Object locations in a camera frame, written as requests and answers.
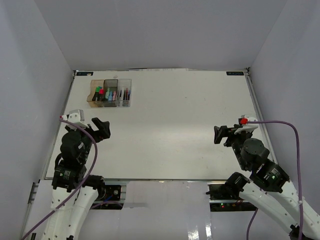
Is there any clear transparent container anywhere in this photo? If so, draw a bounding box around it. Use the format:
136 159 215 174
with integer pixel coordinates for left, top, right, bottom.
115 79 132 107

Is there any blue table label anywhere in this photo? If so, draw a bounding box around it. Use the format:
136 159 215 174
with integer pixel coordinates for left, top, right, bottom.
76 71 94 76
226 71 244 76

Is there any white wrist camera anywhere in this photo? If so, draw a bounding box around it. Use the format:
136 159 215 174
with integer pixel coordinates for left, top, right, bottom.
234 115 258 134
59 109 89 128

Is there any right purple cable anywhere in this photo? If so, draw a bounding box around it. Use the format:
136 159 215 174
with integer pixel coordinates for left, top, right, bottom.
246 119 306 240

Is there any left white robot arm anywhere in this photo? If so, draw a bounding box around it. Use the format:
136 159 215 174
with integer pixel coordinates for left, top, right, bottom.
41 115 111 240

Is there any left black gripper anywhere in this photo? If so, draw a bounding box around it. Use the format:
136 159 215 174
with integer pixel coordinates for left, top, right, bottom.
65 116 111 163

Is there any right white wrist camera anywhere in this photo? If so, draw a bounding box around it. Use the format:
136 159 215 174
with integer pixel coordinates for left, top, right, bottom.
234 115 258 134

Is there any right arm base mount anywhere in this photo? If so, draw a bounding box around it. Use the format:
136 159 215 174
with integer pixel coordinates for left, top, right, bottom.
206 183 257 213

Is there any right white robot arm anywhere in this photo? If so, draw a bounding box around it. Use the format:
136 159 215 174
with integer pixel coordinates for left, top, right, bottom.
207 124 320 240

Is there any amber transparent container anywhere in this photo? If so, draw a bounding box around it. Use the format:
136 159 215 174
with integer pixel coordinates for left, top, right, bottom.
87 79 105 108

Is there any mint green correction tape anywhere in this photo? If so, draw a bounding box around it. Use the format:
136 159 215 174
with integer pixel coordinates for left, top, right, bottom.
105 87 112 102

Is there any green cap black highlighter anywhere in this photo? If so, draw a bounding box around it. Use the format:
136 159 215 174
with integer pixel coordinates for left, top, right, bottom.
92 86 100 102

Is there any left blue table label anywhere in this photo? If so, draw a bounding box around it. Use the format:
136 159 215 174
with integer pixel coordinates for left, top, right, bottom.
76 71 94 76

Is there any red pen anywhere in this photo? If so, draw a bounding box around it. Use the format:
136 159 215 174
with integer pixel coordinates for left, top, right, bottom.
125 88 129 101

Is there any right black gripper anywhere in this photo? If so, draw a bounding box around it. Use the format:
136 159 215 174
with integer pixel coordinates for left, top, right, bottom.
213 124 252 171

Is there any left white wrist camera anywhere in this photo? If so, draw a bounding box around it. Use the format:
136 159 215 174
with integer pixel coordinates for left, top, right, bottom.
59 109 89 128

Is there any right blue table label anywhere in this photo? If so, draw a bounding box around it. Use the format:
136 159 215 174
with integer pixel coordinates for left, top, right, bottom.
226 71 244 76

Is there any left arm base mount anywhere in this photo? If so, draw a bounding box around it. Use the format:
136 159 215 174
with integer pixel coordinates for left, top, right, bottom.
92 184 124 210

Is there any pink cap black highlighter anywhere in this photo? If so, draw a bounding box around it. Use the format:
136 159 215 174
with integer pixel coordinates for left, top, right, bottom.
97 88 105 101

